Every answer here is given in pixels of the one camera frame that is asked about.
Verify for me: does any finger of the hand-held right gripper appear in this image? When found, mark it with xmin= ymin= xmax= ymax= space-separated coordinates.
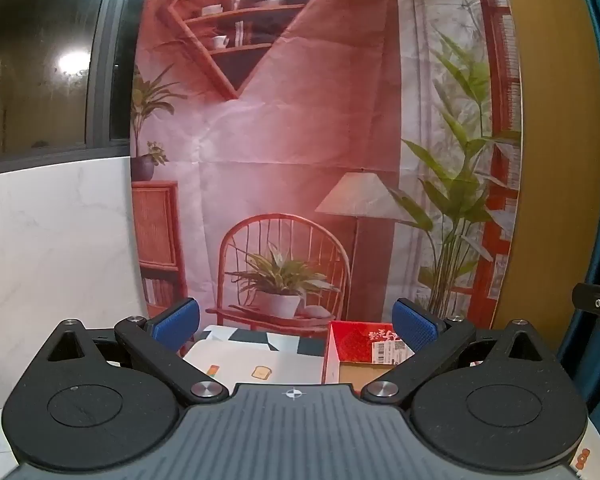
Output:
xmin=572 ymin=283 xmax=600 ymax=332

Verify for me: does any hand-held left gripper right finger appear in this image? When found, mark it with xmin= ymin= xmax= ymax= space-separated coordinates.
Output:
xmin=361 ymin=297 xmax=556 ymax=406

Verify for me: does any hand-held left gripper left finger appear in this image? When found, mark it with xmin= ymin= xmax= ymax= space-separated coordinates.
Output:
xmin=30 ymin=297 xmax=229 ymax=406

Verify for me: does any red strawberry print cardboard box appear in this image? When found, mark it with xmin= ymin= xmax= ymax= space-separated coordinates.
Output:
xmin=322 ymin=320 xmax=417 ymax=386

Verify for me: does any yellow-brown wooden board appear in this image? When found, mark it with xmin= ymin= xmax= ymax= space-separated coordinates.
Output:
xmin=495 ymin=0 xmax=600 ymax=332

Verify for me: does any printed room scene backdrop cloth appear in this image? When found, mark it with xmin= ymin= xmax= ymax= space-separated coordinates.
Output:
xmin=130 ymin=0 xmax=524 ymax=342

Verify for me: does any dark framed window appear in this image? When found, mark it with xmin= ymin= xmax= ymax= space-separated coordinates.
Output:
xmin=0 ymin=0 xmax=150 ymax=177

